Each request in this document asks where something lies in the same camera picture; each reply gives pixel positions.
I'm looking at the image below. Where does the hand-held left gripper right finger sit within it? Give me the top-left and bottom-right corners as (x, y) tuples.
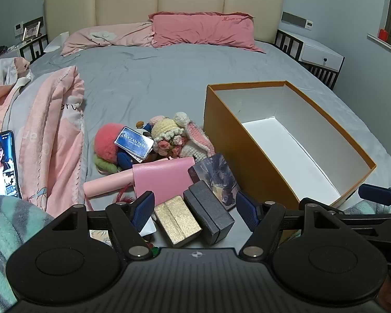
(236, 191), (362, 264)

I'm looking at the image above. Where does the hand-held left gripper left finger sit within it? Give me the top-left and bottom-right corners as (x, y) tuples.
(50, 191), (155, 261)

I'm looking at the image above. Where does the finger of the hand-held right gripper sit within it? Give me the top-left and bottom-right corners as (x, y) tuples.
(358, 183), (391, 212)
(340, 211), (391, 245)

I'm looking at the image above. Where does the gold box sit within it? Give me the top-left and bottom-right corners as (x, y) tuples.
(154, 196), (203, 248)

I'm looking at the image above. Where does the orange cardboard box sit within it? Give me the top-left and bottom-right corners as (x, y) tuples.
(203, 80), (377, 210)

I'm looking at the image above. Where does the white paper tag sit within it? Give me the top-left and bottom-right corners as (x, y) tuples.
(140, 217), (157, 237)

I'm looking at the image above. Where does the pink wallet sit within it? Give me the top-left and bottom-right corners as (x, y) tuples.
(132, 156), (196, 204)

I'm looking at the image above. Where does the black box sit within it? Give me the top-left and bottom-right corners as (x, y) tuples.
(183, 180), (236, 244)

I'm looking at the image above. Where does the pink cylinder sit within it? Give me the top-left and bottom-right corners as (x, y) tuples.
(83, 169), (134, 199)

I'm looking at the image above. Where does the dark picture box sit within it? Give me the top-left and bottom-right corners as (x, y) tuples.
(187, 153), (242, 211)

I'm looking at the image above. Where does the dark blue plush toy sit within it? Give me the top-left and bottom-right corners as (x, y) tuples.
(117, 150), (140, 172)

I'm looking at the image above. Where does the floral printed card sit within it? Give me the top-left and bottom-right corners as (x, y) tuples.
(89, 230), (113, 246)

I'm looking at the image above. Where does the green plush toy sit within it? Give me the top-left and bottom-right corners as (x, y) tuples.
(93, 153), (121, 174)

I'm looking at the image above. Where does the blue card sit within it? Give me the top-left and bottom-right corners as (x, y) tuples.
(114, 127), (154, 163)

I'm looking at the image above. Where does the pink fluffy pompom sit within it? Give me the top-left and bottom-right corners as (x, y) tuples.
(94, 123), (126, 157)

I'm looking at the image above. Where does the cream crochet doll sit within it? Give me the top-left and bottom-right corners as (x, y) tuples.
(150, 115), (191, 157)

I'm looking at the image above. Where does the white pink crochet bunny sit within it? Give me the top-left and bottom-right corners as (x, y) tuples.
(173, 111), (216, 160)

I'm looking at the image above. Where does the pink printed quilt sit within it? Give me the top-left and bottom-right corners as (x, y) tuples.
(0, 57), (87, 219)

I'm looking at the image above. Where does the bed with grey sheet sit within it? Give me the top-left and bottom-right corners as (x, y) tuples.
(16, 35), (391, 217)

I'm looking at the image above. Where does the teal striped fleece clothing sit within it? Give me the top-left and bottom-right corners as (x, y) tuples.
(0, 195), (57, 313)

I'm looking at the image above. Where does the smartphone with lit screen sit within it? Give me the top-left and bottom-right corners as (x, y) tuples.
(0, 130), (23, 199)

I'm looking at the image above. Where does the white drawer nightstand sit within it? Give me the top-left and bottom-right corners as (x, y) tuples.
(274, 29), (345, 89)

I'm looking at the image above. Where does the light pink pillow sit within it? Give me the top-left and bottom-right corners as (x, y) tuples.
(61, 23), (155, 57)

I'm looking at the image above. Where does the dark pink pillow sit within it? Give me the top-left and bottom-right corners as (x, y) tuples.
(148, 11), (266, 53)

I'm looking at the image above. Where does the grey wall socket panel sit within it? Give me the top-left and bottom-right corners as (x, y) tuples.
(281, 11), (314, 31)

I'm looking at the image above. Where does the black frame nightstand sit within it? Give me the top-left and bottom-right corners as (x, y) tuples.
(0, 34), (49, 64)

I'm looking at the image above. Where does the photo frame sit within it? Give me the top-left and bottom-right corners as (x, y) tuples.
(22, 21), (41, 41)

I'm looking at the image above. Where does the grey wall switch panel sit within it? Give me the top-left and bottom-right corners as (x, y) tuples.
(15, 16), (44, 31)

